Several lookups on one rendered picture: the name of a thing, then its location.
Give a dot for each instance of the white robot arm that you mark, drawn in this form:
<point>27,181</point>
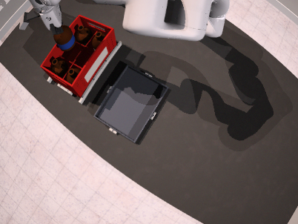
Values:
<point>146,17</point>

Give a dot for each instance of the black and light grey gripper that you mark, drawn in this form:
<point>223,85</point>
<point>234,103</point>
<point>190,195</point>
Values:
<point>53,19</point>

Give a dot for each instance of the brown round bottle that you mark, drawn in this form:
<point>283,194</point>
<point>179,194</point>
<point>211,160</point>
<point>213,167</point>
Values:
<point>72,74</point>

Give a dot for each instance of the brown bottle with blue band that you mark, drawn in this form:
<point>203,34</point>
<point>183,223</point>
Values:
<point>65,40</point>

